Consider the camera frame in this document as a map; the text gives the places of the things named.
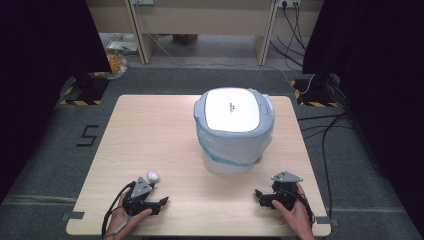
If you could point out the white wall socket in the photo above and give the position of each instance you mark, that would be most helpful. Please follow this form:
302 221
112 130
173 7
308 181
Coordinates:
288 3
143 1

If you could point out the person's right hand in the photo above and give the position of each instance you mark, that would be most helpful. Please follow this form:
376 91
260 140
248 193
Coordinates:
295 216

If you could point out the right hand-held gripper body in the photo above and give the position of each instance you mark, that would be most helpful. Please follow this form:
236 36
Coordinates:
286 191

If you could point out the black curtain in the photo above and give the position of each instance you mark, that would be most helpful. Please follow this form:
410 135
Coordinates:
40 83
376 83

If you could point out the person's left hand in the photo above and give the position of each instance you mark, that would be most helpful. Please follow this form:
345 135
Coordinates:
123 218

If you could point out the white and grey lidded trash bin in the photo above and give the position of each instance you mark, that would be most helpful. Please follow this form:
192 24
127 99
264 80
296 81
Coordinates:
231 111

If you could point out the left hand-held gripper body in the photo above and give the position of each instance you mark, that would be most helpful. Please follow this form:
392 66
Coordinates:
140 196

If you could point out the crumpled white paper ball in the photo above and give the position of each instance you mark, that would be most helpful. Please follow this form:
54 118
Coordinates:
153 176

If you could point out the beige wooden desk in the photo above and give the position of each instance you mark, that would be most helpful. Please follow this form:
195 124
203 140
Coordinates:
203 20

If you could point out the clear plastic bag with yellow contents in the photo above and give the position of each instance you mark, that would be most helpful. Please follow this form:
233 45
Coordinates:
116 63

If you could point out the black stand base with striped plate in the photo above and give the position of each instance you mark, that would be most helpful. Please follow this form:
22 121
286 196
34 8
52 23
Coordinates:
315 91
87 88

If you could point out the white paper sheet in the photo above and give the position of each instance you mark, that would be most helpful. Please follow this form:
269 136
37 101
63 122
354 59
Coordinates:
121 46

